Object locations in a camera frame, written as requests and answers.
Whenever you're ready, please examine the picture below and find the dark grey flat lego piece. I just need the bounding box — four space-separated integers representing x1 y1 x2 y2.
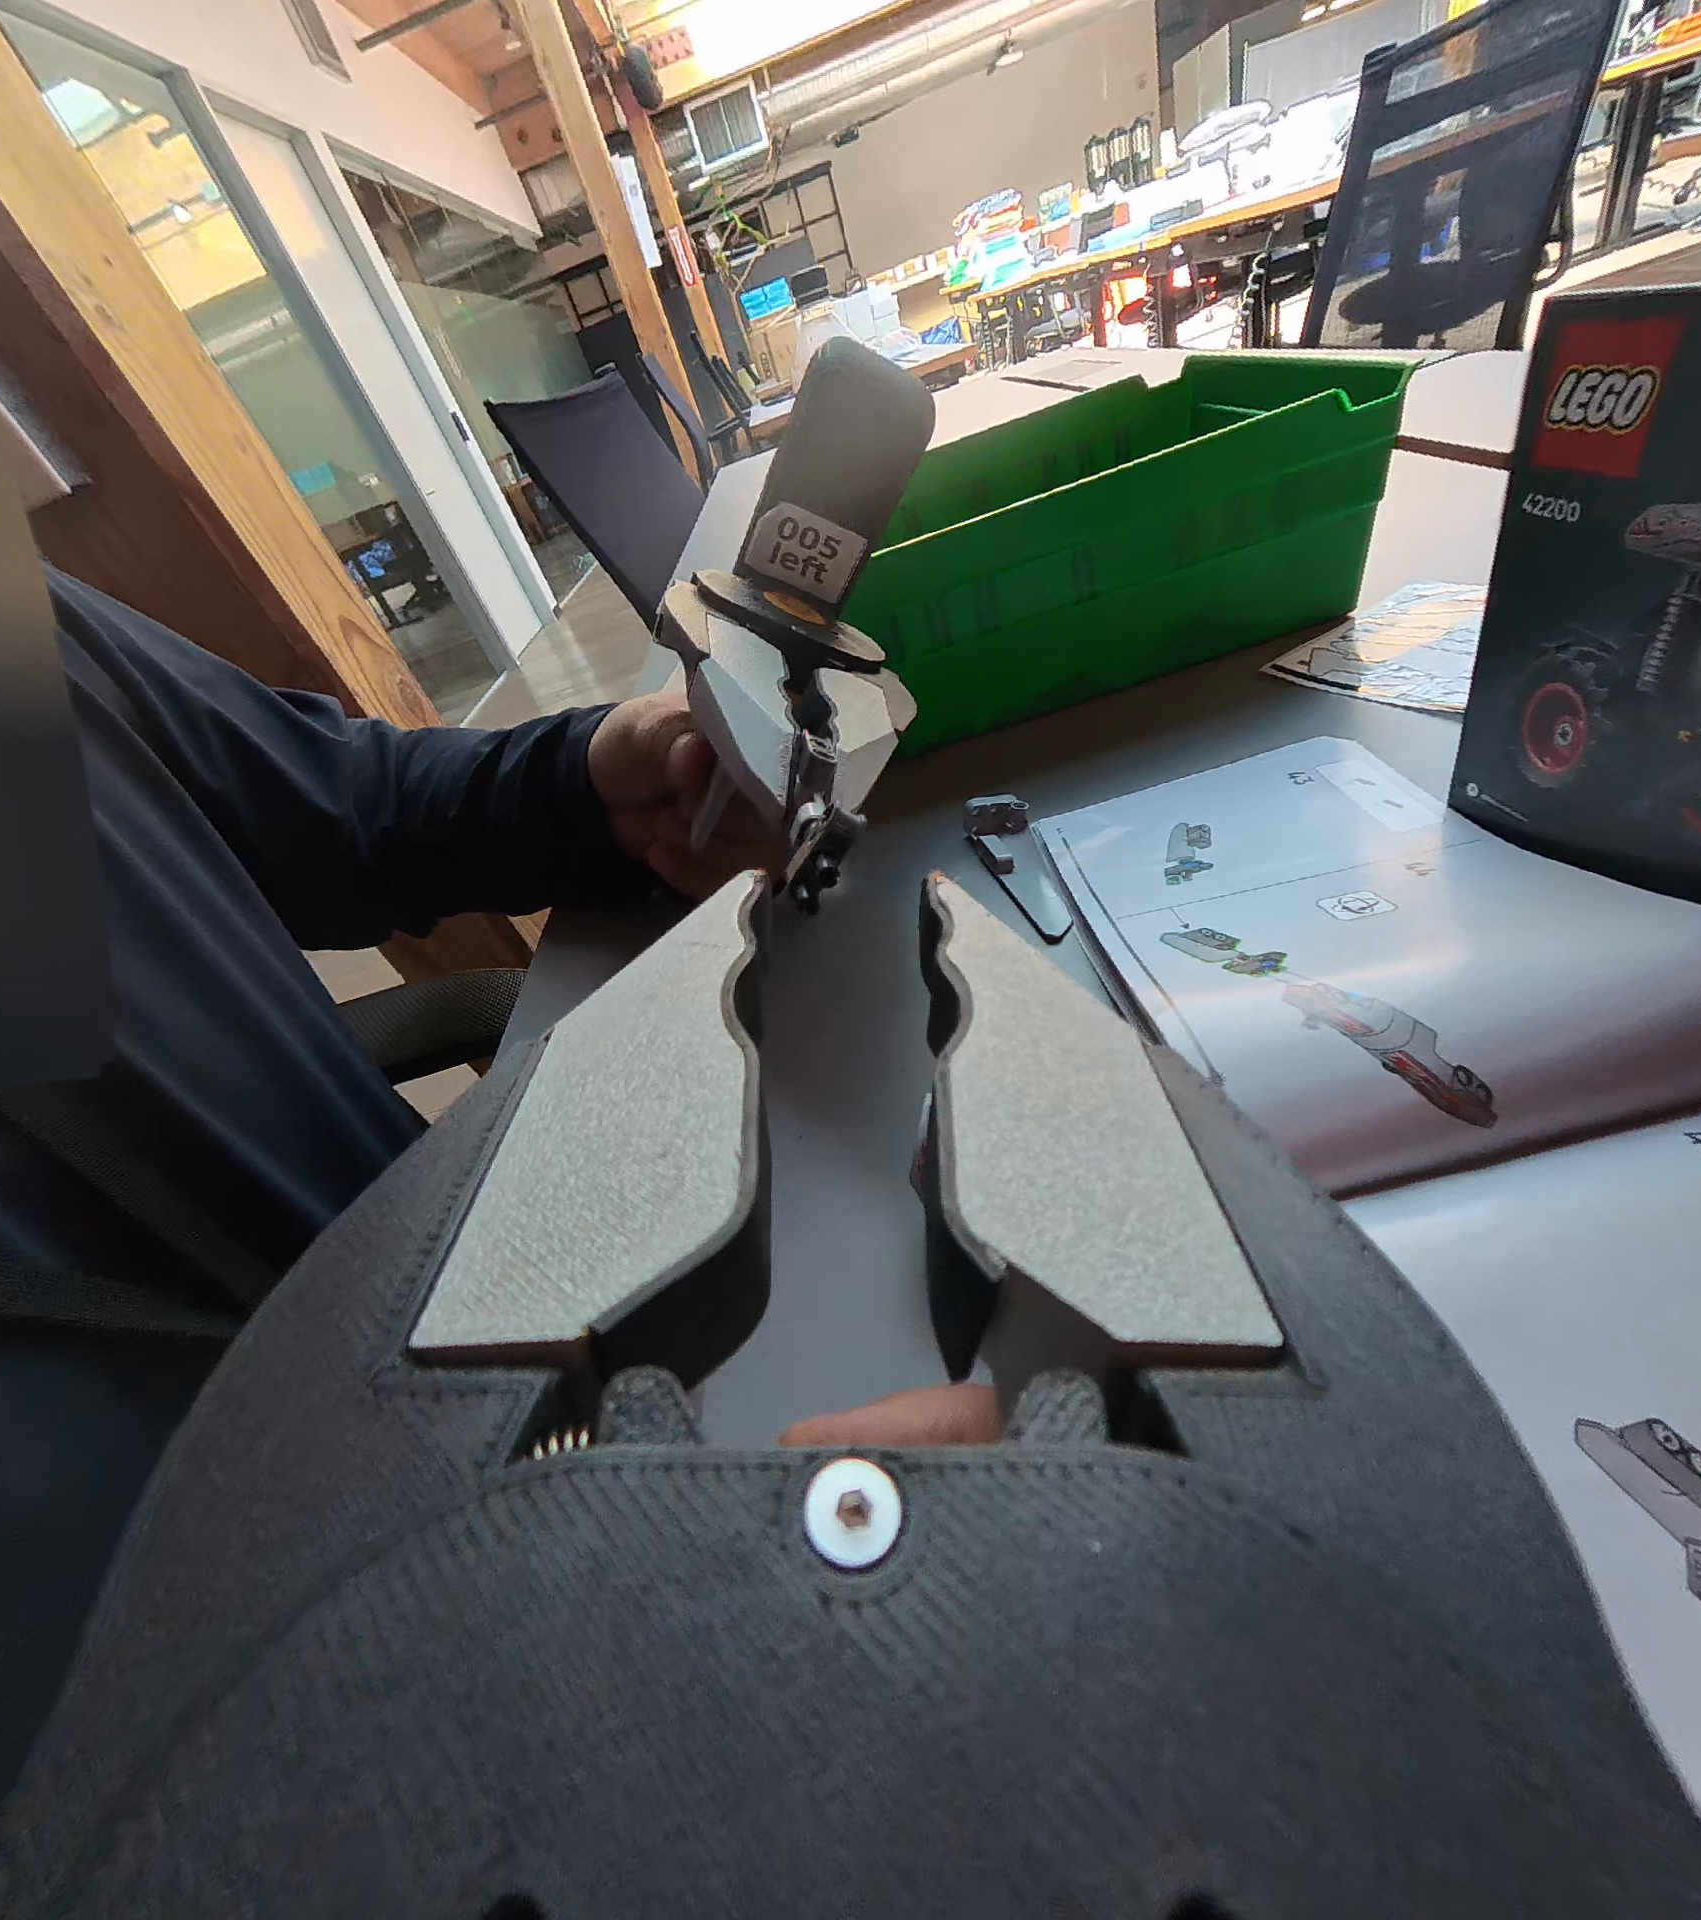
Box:
971 824 1079 949

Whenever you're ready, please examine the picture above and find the black lego set box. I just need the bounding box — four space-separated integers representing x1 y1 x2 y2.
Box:
1444 275 1701 966

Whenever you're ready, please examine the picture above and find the small dark lego assembly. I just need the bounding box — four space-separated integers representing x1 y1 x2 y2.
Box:
781 702 870 921

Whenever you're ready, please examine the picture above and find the person's left hand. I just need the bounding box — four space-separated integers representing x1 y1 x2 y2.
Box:
586 690 794 906

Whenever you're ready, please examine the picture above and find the green plastic bin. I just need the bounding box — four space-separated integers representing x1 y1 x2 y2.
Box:
835 348 1424 761

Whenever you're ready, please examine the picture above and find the lego instruction booklet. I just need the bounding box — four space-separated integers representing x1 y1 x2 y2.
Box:
1030 732 1701 1920

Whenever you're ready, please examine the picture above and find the long wooden workbench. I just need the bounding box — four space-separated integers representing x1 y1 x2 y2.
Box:
851 90 1701 384

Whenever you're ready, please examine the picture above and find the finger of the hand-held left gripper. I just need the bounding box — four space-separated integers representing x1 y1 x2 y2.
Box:
809 673 925 823
689 666 806 843

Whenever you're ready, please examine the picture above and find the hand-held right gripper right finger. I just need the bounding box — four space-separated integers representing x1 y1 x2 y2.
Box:
917 871 1287 1387

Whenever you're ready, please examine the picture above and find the person's left forearm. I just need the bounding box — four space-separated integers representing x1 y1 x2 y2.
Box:
46 567 645 959

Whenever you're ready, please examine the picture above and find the lego sticker sheet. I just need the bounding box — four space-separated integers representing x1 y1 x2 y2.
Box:
1258 578 1493 718

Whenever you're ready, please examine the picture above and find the black chair armrest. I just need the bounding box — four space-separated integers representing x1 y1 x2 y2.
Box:
328 965 532 1087

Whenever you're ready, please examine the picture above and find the dark fabric chair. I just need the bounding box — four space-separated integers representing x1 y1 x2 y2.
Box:
481 353 721 637

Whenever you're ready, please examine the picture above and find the person's dark navy shirt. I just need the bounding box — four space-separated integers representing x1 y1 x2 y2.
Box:
0 901 421 1920

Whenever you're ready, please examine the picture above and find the small grey lego piece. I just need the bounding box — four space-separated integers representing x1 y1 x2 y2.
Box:
960 791 1037 877

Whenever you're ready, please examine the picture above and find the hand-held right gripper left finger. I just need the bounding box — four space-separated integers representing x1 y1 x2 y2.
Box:
407 871 776 1393

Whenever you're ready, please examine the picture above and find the large wooden post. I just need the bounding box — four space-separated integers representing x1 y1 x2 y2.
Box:
0 0 444 730

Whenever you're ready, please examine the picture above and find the black mesh office chair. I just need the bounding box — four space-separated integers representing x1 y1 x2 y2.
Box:
1296 0 1635 359

